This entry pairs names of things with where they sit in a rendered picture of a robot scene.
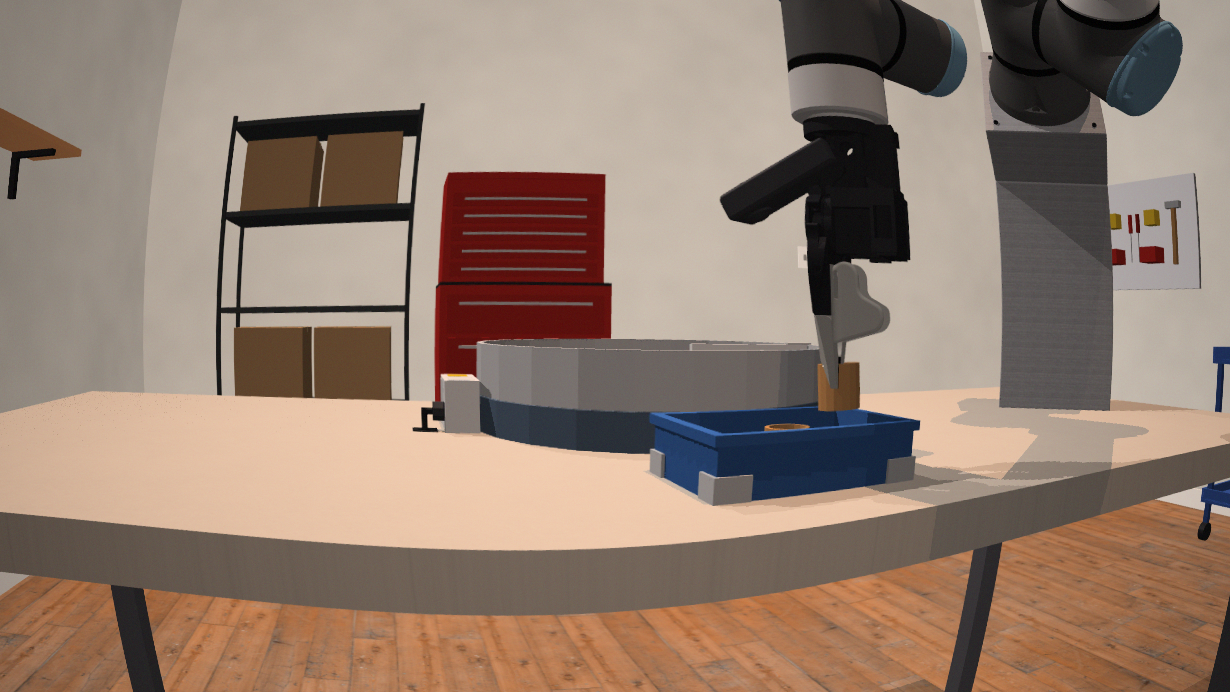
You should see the blue plastic crate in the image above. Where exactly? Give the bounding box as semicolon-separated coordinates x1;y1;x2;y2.
649;406;920;506

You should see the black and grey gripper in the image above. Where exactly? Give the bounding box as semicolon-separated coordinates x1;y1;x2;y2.
803;116;910;388

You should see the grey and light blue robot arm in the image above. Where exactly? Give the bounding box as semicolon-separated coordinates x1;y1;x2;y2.
720;0;1183;225

